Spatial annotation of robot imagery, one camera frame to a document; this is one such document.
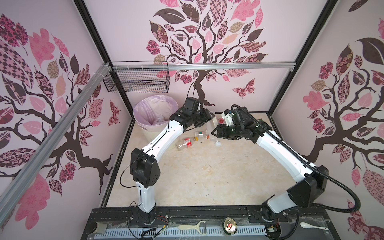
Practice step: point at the crushed metal can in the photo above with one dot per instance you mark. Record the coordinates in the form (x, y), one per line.
(229, 226)

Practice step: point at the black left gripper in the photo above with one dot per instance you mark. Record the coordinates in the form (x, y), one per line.
(206, 117)

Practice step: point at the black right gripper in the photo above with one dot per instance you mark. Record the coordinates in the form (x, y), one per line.
(221, 132)

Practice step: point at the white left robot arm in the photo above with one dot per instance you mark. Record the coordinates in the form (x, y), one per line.
(144, 166)

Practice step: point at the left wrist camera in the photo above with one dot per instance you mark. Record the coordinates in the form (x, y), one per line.
(192, 104)

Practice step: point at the cream bin with pink liner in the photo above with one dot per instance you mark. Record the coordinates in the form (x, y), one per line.
(153, 113)

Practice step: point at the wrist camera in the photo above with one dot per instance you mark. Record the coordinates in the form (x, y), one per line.
(192, 104)
(228, 118)

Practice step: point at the white plastic spoon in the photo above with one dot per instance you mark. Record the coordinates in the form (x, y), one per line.
(305, 225)

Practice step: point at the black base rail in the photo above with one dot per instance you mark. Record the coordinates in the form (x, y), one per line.
(117, 215)

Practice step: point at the clear bottle red label yellow cap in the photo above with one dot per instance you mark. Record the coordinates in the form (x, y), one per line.
(186, 143)

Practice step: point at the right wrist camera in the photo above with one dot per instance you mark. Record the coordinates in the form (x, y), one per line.
(228, 118)

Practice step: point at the black wire mesh basket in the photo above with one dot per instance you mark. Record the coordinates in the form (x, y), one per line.
(138, 77)

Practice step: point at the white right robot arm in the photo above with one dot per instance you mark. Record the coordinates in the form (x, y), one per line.
(310, 181)

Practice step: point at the clear square bottle white label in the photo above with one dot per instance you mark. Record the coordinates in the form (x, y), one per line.
(212, 132)

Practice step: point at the clear flat bottle green red label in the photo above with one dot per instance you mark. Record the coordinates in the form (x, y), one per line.
(202, 135)

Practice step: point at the cream vegetable peeler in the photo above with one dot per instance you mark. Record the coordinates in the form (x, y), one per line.
(200, 227)

